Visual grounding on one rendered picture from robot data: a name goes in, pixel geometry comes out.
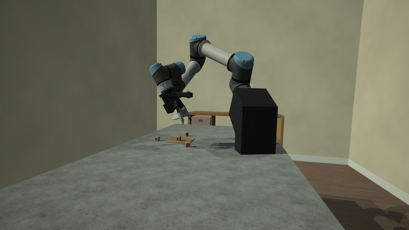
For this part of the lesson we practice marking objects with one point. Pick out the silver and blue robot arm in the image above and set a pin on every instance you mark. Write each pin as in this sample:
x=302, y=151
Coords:
x=176, y=76

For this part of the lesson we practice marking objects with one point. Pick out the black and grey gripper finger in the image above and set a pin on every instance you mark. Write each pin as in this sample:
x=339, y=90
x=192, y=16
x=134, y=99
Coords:
x=185, y=112
x=177, y=113

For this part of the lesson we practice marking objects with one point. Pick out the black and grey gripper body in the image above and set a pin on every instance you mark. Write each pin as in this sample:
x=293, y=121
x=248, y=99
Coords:
x=170, y=101

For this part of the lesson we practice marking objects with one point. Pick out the tan mat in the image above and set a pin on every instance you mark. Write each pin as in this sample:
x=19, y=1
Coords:
x=183, y=140

